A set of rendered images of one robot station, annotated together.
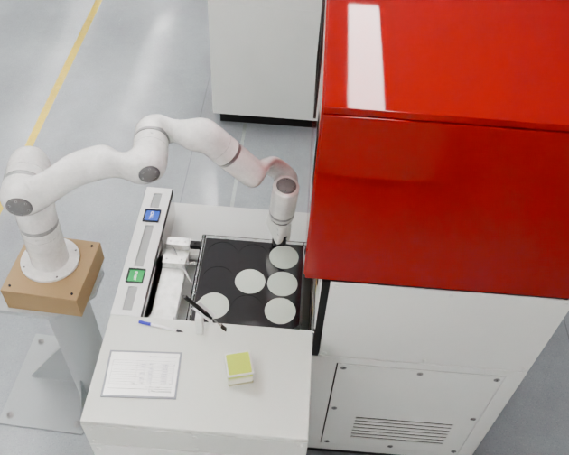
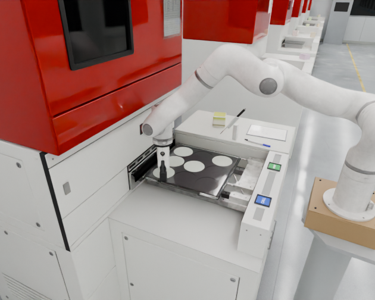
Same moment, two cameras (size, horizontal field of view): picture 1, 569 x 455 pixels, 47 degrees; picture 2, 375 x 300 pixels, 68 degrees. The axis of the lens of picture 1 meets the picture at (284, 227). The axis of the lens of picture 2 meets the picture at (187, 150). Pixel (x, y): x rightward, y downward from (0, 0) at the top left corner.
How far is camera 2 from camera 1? 262 cm
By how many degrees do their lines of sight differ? 99
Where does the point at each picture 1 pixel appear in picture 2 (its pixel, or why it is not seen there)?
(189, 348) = (241, 134)
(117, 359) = (280, 137)
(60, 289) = (330, 184)
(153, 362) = (261, 133)
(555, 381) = not seen: hidden behind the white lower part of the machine
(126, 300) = (278, 159)
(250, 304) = (199, 156)
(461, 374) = not seen: hidden behind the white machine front
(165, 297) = (252, 175)
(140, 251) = (271, 180)
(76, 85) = not seen: outside the picture
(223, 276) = (211, 171)
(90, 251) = (315, 204)
